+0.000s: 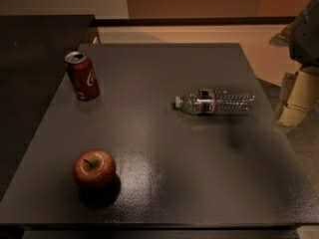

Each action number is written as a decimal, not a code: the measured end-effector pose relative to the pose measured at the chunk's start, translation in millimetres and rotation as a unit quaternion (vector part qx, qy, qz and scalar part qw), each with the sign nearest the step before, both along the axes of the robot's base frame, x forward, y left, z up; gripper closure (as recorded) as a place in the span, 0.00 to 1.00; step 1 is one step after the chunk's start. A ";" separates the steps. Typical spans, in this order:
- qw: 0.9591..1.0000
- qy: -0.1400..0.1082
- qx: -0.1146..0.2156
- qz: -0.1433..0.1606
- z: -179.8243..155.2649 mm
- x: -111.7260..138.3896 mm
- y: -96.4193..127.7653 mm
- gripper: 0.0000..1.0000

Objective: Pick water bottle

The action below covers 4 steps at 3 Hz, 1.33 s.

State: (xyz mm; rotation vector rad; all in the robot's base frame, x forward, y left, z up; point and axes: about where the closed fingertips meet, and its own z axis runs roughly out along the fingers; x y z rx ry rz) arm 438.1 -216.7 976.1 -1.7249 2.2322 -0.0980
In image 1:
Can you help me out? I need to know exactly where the clear plastic water bottle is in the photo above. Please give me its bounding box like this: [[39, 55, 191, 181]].
[[174, 89, 256, 116]]

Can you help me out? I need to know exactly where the red cola can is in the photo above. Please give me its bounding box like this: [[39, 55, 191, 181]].
[[65, 51, 100, 101]]

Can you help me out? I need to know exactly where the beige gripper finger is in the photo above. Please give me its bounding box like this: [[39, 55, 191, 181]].
[[274, 66, 319, 127]]

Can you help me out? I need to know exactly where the red apple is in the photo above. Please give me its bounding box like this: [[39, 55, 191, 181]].
[[72, 149, 116, 190]]

